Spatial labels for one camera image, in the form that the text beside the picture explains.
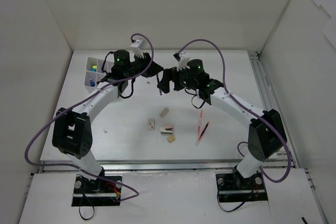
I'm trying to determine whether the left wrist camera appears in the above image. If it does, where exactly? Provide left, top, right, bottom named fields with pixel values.
left=130, top=39, right=144, bottom=58

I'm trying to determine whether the white eraser red label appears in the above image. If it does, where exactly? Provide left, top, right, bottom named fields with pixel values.
left=148, top=118, right=155, bottom=131

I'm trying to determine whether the white compartment organizer box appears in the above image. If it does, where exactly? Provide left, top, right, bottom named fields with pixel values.
left=84, top=57, right=114, bottom=88

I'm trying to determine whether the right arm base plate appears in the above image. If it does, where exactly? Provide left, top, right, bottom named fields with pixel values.
left=216, top=173, right=268, bottom=203

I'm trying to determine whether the aluminium rail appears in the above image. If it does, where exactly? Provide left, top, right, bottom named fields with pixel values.
left=247, top=50, right=299, bottom=168
left=39, top=159, right=287, bottom=173

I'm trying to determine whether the blue cap marker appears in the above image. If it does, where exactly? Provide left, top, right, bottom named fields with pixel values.
left=89, top=78, right=96, bottom=87

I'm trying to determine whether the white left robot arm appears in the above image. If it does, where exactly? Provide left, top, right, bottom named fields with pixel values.
left=52, top=50, right=163, bottom=193

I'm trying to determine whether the beige long eraser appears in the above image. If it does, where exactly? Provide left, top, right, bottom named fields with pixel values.
left=159, top=108, right=169, bottom=118

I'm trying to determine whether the small tan eraser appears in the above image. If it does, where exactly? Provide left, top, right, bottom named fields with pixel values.
left=167, top=135, right=175, bottom=143

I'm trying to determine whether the pink black eraser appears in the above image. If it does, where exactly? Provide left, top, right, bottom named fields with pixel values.
left=160, top=125, right=174, bottom=135

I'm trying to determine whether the aluminium rail right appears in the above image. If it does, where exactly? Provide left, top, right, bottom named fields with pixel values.
left=247, top=50, right=299, bottom=168

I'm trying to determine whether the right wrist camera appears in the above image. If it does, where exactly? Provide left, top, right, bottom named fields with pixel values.
left=173, top=52, right=190, bottom=71

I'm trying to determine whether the pink pen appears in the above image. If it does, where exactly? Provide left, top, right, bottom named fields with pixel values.
left=197, top=109, right=203, bottom=135

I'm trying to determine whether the aluminium rail front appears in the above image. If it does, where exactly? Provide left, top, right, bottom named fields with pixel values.
left=39, top=159, right=287, bottom=173

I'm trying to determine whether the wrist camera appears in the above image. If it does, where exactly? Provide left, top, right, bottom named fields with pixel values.
left=173, top=52, right=190, bottom=71
left=130, top=39, right=144, bottom=58

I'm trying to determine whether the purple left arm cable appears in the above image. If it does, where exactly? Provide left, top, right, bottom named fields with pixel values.
left=24, top=33, right=154, bottom=201

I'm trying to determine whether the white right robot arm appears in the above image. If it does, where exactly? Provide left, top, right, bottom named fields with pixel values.
left=157, top=59, right=290, bottom=188

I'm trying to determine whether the red orange pen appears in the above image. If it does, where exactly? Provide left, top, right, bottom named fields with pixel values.
left=195, top=122, right=209, bottom=146

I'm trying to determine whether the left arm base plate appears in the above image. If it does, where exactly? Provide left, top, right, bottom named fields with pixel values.
left=71, top=175, right=121, bottom=207

